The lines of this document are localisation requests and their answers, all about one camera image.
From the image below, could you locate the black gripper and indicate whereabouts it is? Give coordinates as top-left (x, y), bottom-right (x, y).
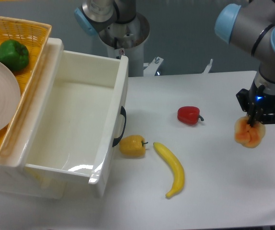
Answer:
top-left (236, 79), bottom-right (275, 127)

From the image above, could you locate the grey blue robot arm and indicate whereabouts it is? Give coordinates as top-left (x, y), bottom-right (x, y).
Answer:
top-left (74, 0), bottom-right (275, 126)

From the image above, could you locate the open white drawer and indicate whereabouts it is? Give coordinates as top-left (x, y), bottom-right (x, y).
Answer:
top-left (26, 51), bottom-right (129, 197)

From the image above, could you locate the white drawer cabinet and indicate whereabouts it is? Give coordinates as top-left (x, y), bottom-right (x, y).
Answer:
top-left (0, 38), bottom-right (65, 199)

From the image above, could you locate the red bell pepper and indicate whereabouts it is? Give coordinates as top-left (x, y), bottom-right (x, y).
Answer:
top-left (177, 106), bottom-right (204, 125)

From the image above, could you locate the yellow banana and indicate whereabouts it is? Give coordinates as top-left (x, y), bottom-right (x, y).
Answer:
top-left (153, 142), bottom-right (185, 199)

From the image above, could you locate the yellow bell pepper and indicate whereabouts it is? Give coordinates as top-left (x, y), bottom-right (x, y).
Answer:
top-left (119, 135), bottom-right (148, 158)

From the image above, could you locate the yellow woven basket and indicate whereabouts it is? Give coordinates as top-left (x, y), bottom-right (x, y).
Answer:
top-left (0, 16), bottom-right (52, 154)

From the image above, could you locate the green bell pepper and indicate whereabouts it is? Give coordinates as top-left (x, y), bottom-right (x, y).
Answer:
top-left (0, 40), bottom-right (29, 71)

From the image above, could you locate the white metal bracket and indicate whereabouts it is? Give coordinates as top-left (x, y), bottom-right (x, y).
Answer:
top-left (202, 59), bottom-right (213, 74)

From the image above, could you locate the black drawer handle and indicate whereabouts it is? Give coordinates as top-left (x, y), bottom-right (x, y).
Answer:
top-left (112, 106), bottom-right (127, 147)

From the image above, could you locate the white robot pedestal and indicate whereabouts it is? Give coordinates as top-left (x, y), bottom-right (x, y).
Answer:
top-left (99, 13), bottom-right (164, 77)

